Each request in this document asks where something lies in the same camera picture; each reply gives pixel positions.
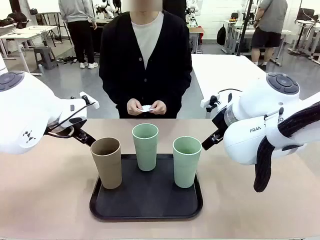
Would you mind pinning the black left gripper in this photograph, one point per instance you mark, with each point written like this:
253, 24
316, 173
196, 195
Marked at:
78, 132

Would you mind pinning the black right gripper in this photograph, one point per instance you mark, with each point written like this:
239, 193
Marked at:
220, 120

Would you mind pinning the green bottle on floor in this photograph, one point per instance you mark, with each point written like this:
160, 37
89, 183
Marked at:
40, 69

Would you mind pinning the black plastic tray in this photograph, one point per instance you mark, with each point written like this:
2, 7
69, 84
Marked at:
147, 200

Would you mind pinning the person in grey t-shirt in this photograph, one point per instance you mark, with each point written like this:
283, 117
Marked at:
268, 22

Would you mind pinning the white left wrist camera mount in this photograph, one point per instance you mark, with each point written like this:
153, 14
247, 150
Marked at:
90, 100

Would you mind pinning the grey plastic stool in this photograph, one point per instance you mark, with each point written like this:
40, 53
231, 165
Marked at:
45, 57

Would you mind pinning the black tripod pole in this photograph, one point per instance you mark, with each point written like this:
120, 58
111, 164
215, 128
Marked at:
243, 27

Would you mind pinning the person's left hand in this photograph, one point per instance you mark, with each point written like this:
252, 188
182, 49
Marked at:
160, 107

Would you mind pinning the black bag on desk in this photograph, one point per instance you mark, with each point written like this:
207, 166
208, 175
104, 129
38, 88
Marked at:
15, 18

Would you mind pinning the person's left forearm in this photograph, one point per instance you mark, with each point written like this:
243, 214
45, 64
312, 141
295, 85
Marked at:
178, 92

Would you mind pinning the brown plastic cup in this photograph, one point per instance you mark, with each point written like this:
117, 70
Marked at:
107, 165

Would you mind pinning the white lab desk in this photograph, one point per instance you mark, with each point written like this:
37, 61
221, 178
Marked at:
240, 32

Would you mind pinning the person's right forearm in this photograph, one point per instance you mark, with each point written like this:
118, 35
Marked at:
112, 92

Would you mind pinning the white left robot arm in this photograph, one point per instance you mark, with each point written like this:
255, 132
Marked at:
25, 112

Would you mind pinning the light green plastic cup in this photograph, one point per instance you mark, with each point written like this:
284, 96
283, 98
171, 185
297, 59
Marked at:
146, 155
185, 167

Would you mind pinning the person in black cardigan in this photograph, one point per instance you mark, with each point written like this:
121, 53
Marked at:
125, 62

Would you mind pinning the black hanging backpack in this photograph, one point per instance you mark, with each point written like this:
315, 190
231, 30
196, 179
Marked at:
221, 35

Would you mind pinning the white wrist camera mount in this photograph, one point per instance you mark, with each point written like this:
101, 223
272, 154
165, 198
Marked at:
222, 98
90, 100

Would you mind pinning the large white table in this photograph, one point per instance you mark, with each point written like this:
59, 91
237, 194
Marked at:
225, 75

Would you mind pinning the white desk with metal legs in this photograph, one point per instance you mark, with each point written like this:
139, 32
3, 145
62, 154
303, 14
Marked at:
27, 33

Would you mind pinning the person in grey hoodie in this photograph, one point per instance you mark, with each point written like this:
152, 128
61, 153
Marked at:
80, 25

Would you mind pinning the person's right hand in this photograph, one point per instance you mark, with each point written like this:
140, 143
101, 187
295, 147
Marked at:
133, 107

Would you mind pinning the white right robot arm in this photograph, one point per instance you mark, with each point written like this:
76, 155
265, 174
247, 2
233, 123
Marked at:
250, 142

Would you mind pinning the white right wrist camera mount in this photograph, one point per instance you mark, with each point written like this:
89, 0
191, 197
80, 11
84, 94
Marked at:
222, 98

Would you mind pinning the wooden topped small desk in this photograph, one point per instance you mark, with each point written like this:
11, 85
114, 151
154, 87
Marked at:
196, 37

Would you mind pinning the person in dark clothes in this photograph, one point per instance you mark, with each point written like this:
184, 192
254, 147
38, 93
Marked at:
175, 10

